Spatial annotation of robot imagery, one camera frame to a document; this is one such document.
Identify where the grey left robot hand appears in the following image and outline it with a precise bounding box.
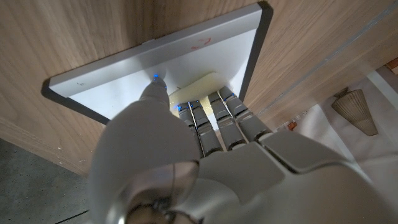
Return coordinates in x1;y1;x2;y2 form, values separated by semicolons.
88;76;398;224

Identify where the small white whiteboard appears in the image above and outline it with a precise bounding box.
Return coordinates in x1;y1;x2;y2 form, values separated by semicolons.
40;1;274;125

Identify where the printed bookshelf backdrop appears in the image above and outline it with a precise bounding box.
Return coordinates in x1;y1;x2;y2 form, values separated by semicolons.
273;57;398;187

